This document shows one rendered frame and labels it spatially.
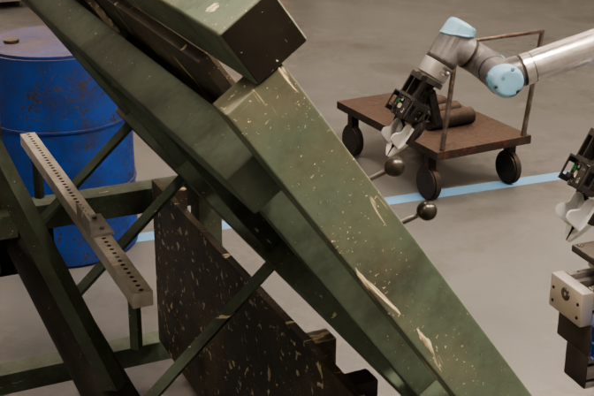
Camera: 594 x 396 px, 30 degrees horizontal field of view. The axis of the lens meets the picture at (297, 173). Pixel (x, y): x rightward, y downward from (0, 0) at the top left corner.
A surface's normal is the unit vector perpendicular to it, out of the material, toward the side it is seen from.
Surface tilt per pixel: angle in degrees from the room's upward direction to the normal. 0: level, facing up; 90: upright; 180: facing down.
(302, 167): 90
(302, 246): 90
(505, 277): 0
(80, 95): 90
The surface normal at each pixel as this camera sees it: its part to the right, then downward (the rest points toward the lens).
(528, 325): 0.00, -0.94
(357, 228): 0.42, 0.32
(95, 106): 0.62, 0.28
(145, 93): -0.54, -0.67
